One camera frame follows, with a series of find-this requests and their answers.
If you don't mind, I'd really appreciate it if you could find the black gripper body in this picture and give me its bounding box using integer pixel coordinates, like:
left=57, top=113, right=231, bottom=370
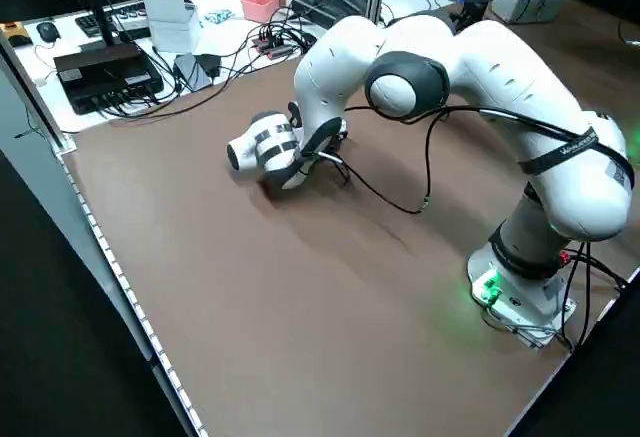
left=460, top=0, right=496, bottom=26
left=298, top=117, right=350, bottom=181

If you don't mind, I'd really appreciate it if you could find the white cardboard box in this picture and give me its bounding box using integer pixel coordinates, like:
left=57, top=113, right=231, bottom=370
left=139, top=0, right=205, bottom=54

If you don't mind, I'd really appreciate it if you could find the silver aluminium case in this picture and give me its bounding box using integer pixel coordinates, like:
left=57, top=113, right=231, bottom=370
left=489, top=0, right=566, bottom=26

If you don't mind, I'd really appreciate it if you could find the red usb hub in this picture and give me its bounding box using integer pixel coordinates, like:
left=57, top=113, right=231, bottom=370
left=251, top=31, right=297, bottom=62

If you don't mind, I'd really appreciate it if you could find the black power adapter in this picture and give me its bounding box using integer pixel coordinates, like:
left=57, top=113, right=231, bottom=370
left=193, top=52, right=223, bottom=80

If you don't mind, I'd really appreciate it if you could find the pink plastic bin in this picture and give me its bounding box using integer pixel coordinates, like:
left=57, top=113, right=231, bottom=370
left=240, top=0, right=281, bottom=23

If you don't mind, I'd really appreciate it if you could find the grey power bank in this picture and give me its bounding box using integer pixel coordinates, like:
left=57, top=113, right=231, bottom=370
left=172, top=53, right=212, bottom=92

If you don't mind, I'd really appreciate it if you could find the blue patterned packet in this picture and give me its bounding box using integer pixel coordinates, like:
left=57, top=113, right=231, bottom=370
left=203, top=8, right=236, bottom=27

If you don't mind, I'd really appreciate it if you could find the black keyboard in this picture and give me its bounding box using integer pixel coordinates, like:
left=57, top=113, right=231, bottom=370
left=74, top=0, right=151, bottom=41

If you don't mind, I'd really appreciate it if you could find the black monitor stand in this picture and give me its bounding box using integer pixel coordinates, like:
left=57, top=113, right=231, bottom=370
left=79, top=0, right=144, bottom=58

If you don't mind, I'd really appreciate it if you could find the yellow black tool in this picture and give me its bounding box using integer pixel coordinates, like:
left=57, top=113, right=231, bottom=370
left=0, top=20, right=32, bottom=49

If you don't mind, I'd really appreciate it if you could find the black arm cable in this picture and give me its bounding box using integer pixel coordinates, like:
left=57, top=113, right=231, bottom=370
left=319, top=104, right=451, bottom=216

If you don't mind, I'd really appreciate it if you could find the black network switch box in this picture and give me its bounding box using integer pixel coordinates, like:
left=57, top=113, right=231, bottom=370
left=52, top=42, right=166, bottom=117

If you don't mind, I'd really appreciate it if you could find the aluminium table edge rail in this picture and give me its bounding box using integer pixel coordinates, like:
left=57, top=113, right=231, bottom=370
left=58, top=149, right=210, bottom=437

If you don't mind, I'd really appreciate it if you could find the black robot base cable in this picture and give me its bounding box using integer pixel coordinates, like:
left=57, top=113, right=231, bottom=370
left=562, top=244, right=629, bottom=356

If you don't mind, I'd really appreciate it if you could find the aluminium frame rail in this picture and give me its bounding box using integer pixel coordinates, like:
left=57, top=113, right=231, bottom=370
left=0, top=31, right=79, bottom=154

